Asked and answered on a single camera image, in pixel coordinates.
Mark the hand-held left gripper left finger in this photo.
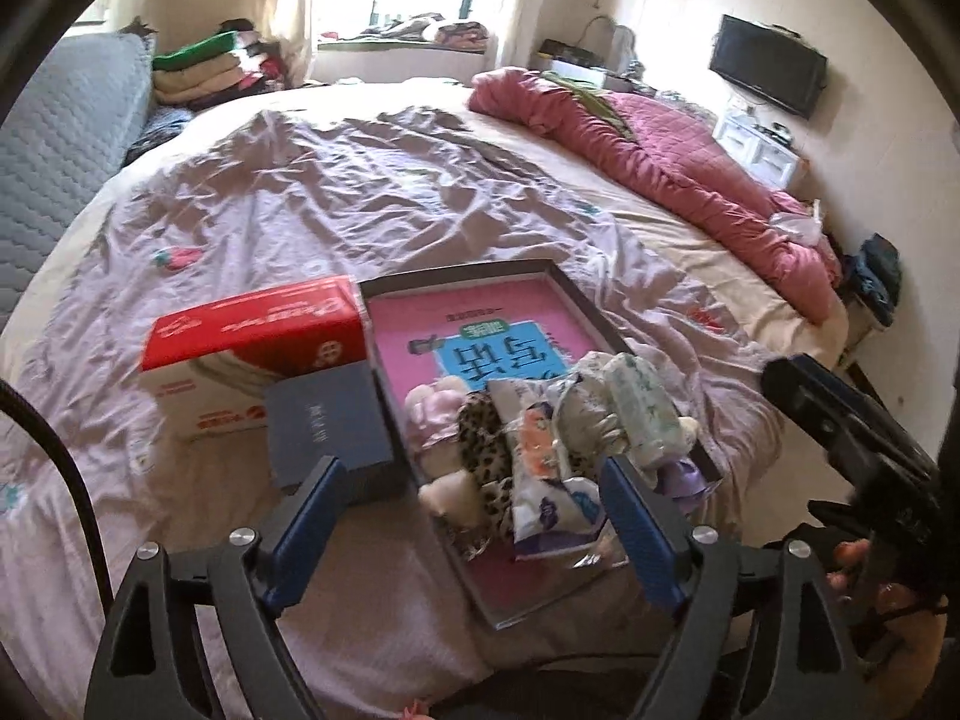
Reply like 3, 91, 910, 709
82, 454, 350, 720

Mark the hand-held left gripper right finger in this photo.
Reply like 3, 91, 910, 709
600, 456, 863, 720

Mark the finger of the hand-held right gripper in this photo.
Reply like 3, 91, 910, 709
761, 360, 901, 492
795, 355, 942, 488

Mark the cream bear plush purple dress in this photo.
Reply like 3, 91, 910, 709
652, 412, 710, 503

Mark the white plush toy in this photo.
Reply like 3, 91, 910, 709
416, 469, 488, 533

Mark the orange print tissue pack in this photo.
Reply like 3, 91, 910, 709
487, 379, 571, 481

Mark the leopard print cloth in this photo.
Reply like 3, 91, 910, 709
457, 394, 526, 537

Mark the pale pink plush toy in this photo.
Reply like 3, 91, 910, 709
405, 379, 470, 451

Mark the shallow box with pink book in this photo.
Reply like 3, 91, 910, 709
358, 259, 725, 631

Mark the person's right hand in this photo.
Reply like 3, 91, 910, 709
825, 538, 942, 661

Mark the dark blue box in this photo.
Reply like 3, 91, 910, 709
264, 364, 413, 507

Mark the black and blue bag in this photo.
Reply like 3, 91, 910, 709
844, 234, 901, 327

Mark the cream bed sheet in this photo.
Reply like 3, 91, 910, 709
45, 79, 852, 368

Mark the clear plastic bag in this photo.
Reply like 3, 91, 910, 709
769, 202, 826, 245

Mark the red and white carton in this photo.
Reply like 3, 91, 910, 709
141, 275, 376, 443

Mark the white cabinet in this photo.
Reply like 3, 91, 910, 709
712, 109, 807, 188

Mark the pink quilt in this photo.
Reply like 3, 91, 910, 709
469, 66, 845, 323

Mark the lilac bedspread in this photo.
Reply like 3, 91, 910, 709
0, 103, 773, 720

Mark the green cloth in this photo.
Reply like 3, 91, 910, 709
544, 71, 638, 140

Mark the white desk fan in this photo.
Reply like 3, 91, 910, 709
585, 15, 642, 80

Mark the cluttered bedside table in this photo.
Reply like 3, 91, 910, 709
532, 37, 635, 91

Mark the dark patterned pillow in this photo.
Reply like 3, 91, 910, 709
124, 106, 196, 166

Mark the stack of folded blankets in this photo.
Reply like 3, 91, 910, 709
150, 19, 290, 110

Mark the grey quilted headboard cover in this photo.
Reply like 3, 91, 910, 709
0, 31, 155, 316

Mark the cream curtain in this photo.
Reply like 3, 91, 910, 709
491, 0, 541, 68
277, 0, 323, 83

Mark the bedding on windowsill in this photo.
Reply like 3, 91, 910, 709
319, 13, 492, 53

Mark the black cable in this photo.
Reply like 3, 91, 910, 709
0, 379, 113, 601

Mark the black wall television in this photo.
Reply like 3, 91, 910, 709
709, 13, 828, 119

